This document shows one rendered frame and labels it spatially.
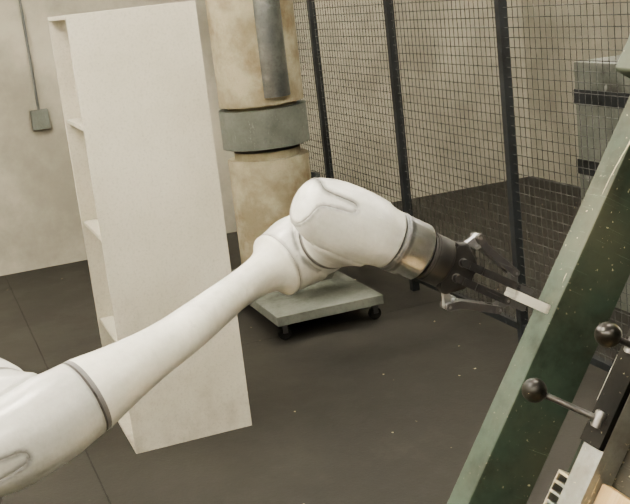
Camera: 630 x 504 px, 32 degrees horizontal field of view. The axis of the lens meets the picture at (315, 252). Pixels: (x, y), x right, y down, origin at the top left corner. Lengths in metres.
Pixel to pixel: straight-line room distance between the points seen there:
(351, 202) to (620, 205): 0.54
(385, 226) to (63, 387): 0.51
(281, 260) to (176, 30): 3.47
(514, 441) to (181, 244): 3.42
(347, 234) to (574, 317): 0.51
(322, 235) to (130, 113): 3.52
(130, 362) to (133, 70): 3.70
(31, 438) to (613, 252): 1.03
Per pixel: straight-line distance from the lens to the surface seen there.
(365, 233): 1.54
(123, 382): 1.36
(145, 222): 5.08
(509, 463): 1.91
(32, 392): 1.34
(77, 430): 1.34
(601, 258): 1.89
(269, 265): 1.64
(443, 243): 1.63
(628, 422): 1.70
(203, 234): 5.16
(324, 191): 1.54
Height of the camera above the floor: 2.06
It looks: 14 degrees down
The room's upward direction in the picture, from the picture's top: 7 degrees counter-clockwise
